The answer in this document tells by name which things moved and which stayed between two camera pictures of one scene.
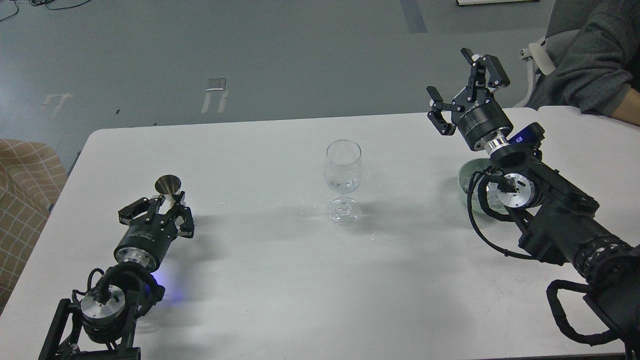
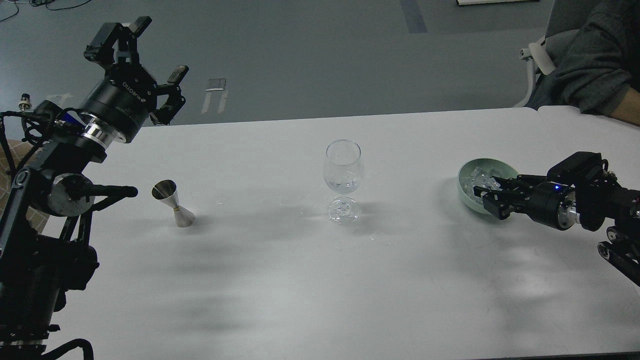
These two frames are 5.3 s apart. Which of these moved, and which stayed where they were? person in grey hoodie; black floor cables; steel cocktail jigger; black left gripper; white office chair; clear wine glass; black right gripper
Moved: black right gripper; black left gripper; steel cocktail jigger
Stayed: clear wine glass; black floor cables; white office chair; person in grey hoodie
